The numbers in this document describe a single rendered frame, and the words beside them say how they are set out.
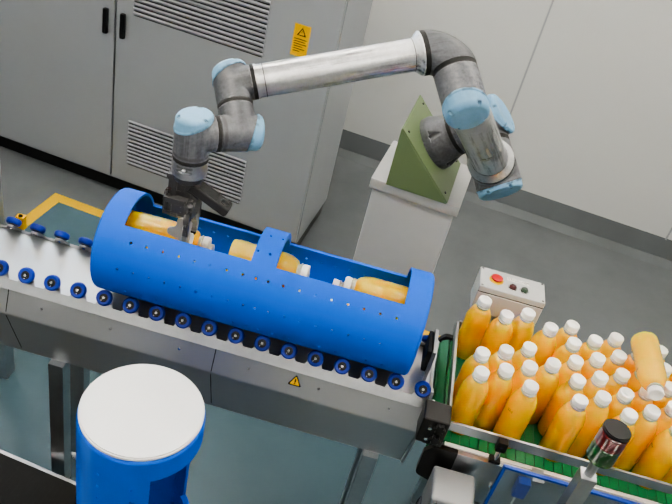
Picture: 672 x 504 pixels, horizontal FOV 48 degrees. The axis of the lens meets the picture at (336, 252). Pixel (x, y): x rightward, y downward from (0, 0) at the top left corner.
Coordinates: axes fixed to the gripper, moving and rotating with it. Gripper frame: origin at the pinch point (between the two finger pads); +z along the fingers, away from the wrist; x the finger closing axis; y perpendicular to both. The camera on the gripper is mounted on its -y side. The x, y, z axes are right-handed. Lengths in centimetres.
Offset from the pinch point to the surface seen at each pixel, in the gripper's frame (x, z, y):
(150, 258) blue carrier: 11.4, 0.4, 6.6
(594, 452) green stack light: 37, -1, -106
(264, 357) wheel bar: 10.3, 24.5, -26.7
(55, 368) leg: 8, 55, 35
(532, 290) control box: -30, 8, -97
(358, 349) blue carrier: 13, 10, -51
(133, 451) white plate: 59, 13, -10
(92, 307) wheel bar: 10.3, 23.8, 22.6
